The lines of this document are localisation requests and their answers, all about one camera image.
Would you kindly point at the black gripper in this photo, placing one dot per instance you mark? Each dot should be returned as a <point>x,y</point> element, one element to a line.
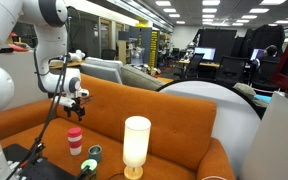
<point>74,107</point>

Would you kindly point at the red cup lid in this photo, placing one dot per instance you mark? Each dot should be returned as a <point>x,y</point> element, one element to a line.
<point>75,131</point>

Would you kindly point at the red white striped cup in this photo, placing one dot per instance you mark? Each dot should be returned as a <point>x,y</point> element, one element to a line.
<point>75,146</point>

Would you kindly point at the small grey teal cup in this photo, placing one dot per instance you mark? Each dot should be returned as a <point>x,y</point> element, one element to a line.
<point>95,154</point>

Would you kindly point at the jar with green lid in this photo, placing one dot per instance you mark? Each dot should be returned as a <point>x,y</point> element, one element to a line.
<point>89,165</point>

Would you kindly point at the blue grey cushion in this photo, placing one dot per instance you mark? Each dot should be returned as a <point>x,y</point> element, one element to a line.
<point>100,74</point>

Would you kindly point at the wooden desk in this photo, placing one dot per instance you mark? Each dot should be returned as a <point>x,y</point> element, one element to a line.
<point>55,64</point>

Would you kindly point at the black orange bar clamp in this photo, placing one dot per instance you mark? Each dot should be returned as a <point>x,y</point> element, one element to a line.
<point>29,156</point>
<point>82,173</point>

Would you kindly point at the white pipe shaped object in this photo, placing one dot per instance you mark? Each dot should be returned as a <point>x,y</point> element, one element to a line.
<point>77,56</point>

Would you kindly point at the white cushion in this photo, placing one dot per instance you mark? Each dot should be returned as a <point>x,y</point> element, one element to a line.
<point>104,62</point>

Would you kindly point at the white cabinet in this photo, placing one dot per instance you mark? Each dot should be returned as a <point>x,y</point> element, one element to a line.
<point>22,80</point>

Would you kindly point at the white table lamp wooden base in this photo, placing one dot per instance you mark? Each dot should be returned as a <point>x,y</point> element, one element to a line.
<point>136,140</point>

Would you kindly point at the grey fabric sofa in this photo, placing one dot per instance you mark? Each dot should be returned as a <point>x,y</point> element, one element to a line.
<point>137,78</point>

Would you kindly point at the aluminium extrusion rails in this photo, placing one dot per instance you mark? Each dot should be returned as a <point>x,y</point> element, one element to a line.
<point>15,168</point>

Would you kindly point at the blue grey cabinet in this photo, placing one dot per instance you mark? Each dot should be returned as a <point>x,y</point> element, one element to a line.
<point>140,43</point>

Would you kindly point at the orange fabric sofa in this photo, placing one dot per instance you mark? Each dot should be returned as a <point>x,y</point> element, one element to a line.
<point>170,133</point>

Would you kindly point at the yellow shelving rack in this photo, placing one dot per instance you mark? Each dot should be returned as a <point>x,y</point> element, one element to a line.
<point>154,50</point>

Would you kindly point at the lit wide computer monitor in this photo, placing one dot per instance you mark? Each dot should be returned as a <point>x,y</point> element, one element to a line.
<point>205,53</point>

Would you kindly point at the white round board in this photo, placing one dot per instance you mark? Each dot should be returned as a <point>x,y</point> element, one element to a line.
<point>230,120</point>

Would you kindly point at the black partition screen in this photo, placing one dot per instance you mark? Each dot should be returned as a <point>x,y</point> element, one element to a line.
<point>217,40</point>

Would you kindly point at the black mesh office chair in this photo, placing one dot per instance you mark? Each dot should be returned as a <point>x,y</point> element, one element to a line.
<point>230,70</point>

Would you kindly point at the lit small computer monitor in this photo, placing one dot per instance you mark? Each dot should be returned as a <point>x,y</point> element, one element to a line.
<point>254,54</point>

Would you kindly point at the white flat panel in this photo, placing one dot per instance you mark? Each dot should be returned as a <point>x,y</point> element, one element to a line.
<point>277,143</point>

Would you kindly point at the seated person dark hair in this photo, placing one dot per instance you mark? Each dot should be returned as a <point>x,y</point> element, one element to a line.
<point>270,51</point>

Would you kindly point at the black curtain booth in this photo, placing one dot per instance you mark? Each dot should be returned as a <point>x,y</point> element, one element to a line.
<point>267,35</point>

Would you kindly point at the red framed monitor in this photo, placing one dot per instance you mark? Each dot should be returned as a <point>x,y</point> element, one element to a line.
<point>284,66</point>

